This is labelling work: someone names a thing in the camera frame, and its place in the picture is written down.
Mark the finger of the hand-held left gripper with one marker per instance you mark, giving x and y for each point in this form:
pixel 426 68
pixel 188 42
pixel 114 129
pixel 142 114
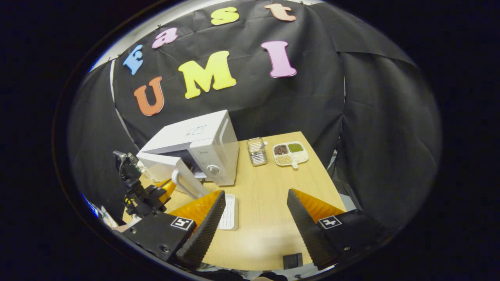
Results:
pixel 166 191

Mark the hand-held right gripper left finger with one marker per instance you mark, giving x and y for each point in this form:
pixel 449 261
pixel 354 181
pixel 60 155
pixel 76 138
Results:
pixel 205 234

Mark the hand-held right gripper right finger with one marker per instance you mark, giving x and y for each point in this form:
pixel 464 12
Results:
pixel 308 234

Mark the white microwave oven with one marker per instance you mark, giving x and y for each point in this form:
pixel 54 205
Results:
pixel 203 132

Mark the white rectangular food tray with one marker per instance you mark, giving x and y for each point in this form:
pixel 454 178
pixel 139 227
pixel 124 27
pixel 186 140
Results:
pixel 229 212

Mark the small black block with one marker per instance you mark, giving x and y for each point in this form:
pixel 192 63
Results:
pixel 293 260

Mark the white printed sheet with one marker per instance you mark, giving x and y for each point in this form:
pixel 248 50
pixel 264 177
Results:
pixel 104 216

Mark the white divided grain tray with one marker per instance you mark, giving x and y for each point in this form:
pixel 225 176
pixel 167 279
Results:
pixel 291 153

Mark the metal mesh container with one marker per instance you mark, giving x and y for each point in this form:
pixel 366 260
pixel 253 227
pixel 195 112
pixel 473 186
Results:
pixel 257 154

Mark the metal spoon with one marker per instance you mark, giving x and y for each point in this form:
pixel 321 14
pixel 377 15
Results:
pixel 262 145

